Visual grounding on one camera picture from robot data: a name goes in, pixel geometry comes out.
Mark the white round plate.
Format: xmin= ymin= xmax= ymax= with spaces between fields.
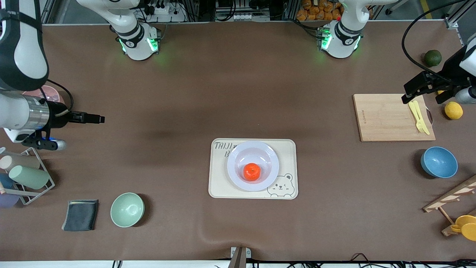
xmin=227 ymin=141 xmax=280 ymax=192

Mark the orange mandarin fruit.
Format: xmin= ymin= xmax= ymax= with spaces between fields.
xmin=244 ymin=163 xmax=261 ymax=182

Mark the yellow plastic knife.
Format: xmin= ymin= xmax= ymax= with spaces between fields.
xmin=413 ymin=100 xmax=431 ymax=135

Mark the pink bowl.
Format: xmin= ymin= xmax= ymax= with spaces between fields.
xmin=22 ymin=85 xmax=62 ymax=105

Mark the yellow plastic fork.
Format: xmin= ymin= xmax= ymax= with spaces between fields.
xmin=408 ymin=101 xmax=427 ymax=134

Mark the dark green avocado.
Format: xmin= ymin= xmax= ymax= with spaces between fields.
xmin=424 ymin=50 xmax=443 ymax=67

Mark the wooden cutting board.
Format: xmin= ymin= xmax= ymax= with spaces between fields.
xmin=353 ymin=93 xmax=436 ymax=142

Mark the beige cup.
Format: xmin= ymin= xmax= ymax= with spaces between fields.
xmin=0 ymin=155 xmax=41 ymax=172

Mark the mint green cup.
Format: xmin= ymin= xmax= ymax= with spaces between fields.
xmin=9 ymin=165 xmax=50 ymax=190

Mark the blue bowl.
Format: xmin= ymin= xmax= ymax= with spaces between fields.
xmin=421 ymin=146 xmax=459 ymax=179

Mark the dark grey folded cloth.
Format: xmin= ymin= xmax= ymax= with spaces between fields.
xmin=61 ymin=200 xmax=99 ymax=232

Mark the light green bowl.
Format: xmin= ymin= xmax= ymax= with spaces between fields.
xmin=110 ymin=192 xmax=145 ymax=228

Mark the purple cup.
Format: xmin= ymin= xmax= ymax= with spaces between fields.
xmin=0 ymin=194 xmax=20 ymax=208

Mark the wooden cup stand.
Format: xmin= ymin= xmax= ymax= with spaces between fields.
xmin=423 ymin=175 xmax=476 ymax=237

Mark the pile of orange fruits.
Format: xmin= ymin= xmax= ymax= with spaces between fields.
xmin=296 ymin=0 xmax=343 ymax=22

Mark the white power strip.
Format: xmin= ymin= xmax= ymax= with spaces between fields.
xmin=146 ymin=0 xmax=187 ymax=23

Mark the cream bear print tray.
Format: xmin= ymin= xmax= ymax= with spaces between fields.
xmin=208 ymin=138 xmax=299 ymax=200

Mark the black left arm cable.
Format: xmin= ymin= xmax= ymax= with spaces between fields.
xmin=401 ymin=0 xmax=457 ymax=79

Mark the grey wire cup rack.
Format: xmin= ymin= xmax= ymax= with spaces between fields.
xmin=0 ymin=147 xmax=56 ymax=205

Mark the metal table edge bracket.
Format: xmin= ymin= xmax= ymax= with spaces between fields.
xmin=228 ymin=246 xmax=252 ymax=268

